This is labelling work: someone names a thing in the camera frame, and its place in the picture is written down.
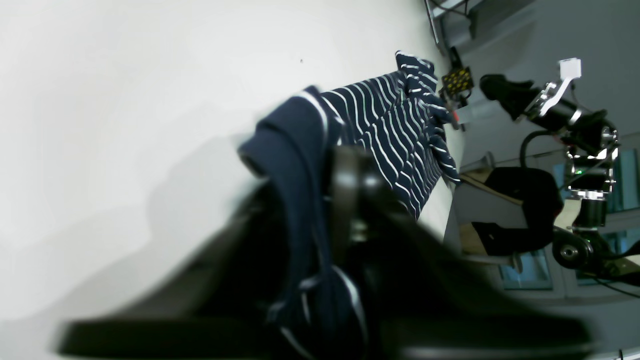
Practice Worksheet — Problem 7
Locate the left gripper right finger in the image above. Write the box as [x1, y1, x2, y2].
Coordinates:
[329, 146, 595, 360]

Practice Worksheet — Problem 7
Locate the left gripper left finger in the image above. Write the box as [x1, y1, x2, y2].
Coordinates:
[57, 184, 290, 360]

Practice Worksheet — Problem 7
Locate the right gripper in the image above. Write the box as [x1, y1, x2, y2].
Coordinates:
[478, 74, 583, 131]

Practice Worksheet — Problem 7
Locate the navy white striped T-shirt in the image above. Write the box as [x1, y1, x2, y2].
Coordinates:
[239, 51, 461, 360]

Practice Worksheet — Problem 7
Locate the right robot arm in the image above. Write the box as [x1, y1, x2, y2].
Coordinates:
[479, 70, 639, 287]

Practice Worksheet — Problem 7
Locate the yellow dotted black pad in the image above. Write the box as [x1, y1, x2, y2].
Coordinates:
[441, 66, 474, 97]

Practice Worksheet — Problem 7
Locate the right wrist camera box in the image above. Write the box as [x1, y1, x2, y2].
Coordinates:
[558, 57, 582, 81]

